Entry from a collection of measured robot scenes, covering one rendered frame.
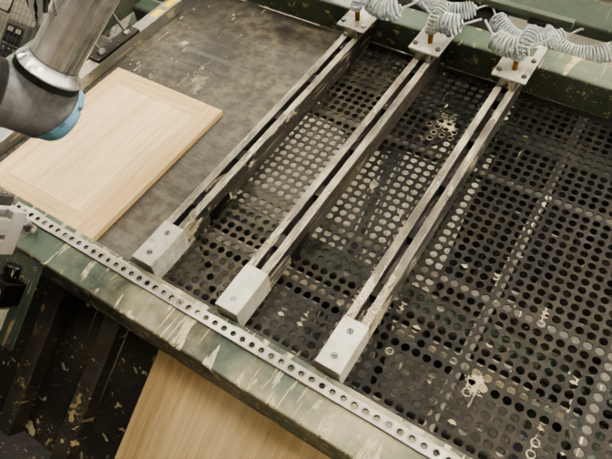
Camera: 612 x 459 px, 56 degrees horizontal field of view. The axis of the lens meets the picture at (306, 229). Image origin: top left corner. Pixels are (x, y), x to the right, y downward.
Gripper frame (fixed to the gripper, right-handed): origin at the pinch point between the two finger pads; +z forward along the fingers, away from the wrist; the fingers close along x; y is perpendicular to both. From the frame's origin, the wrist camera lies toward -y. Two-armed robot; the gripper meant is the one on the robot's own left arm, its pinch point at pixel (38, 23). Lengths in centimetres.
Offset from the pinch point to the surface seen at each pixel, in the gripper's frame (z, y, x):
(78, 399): 87, -32, -48
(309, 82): 6, 47, -61
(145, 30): 9.4, 47.4, 6.8
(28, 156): 36.3, -8.7, -3.0
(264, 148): 19, 21, -64
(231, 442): 77, -22, -93
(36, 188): 39.2, -15.4, -14.8
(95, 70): 19.7, 25.1, 6.8
